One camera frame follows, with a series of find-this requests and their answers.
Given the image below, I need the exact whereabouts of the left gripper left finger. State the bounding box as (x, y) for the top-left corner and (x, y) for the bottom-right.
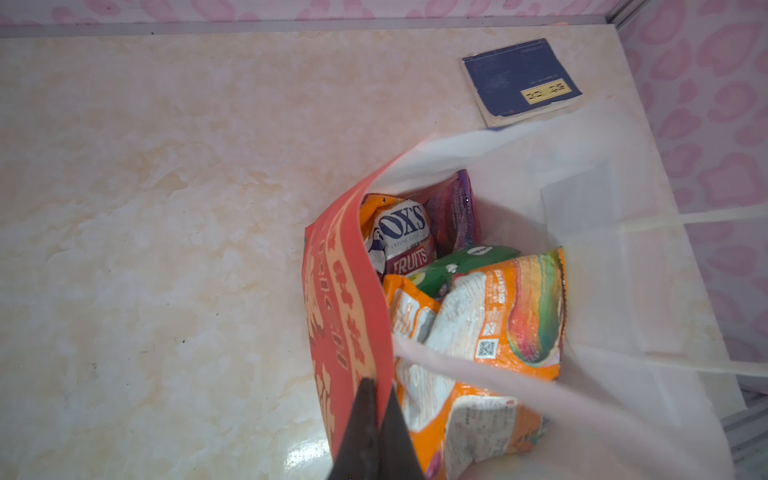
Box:
(327, 378), (380, 480)

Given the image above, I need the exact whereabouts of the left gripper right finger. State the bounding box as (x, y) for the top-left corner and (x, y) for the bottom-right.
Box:
(378, 390), (425, 480)

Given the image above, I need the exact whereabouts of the orange snack packet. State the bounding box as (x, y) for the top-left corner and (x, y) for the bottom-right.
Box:
(383, 249), (567, 479)

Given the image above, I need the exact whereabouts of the large green snack packet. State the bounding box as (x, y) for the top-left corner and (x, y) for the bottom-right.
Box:
(408, 246), (521, 301)

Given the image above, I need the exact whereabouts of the red yellow snack packet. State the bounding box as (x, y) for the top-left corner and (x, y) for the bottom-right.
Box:
(360, 194), (437, 279)

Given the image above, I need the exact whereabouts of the purple snack packet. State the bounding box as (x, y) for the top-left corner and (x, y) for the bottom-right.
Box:
(423, 169), (481, 258)

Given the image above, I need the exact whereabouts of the red white paper bag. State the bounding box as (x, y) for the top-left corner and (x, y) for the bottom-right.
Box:
(302, 101), (767, 479)

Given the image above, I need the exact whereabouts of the blue booklet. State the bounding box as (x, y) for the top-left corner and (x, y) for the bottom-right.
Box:
(462, 38), (582, 129)

